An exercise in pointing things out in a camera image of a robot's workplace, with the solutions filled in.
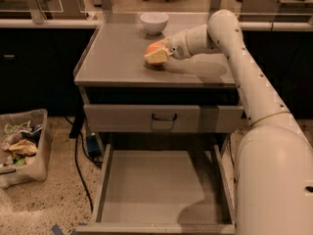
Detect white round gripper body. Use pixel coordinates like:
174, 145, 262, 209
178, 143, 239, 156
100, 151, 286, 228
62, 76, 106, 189
167, 30, 192, 60

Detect orange fruit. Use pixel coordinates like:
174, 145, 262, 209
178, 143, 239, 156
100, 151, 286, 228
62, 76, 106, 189
145, 42, 163, 55

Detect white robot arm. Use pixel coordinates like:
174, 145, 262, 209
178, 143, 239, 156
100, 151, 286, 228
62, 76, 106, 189
145, 10, 313, 235

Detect grey metal drawer cabinet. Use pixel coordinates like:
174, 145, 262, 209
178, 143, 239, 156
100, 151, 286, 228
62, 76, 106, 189
72, 11, 257, 235

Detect closed grey top drawer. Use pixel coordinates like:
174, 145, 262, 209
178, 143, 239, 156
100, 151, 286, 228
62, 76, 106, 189
84, 104, 244, 133

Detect open grey middle drawer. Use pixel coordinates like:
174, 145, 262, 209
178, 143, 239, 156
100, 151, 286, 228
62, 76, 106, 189
76, 145, 235, 235

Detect white ceramic bowl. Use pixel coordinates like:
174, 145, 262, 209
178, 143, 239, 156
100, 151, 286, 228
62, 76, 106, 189
140, 12, 169, 34

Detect blue power box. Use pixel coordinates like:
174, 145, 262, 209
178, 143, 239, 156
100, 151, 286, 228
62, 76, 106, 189
86, 135, 101, 158

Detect clear plastic bin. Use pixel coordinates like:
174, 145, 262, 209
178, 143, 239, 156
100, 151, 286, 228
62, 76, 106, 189
0, 109, 52, 188

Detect crumpled snack bags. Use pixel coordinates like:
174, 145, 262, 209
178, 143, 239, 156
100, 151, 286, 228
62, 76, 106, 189
0, 120, 42, 167

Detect blue tape strip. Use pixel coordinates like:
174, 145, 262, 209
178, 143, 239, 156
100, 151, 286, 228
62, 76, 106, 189
51, 224, 65, 235

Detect black drawer handle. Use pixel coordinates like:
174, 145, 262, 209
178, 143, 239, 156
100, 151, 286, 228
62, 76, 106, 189
152, 114, 178, 121

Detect black floor cable left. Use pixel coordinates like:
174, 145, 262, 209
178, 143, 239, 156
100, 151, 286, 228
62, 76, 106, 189
64, 116, 104, 213

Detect white counter rail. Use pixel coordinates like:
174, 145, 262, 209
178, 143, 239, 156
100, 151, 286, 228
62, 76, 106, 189
0, 19, 313, 32

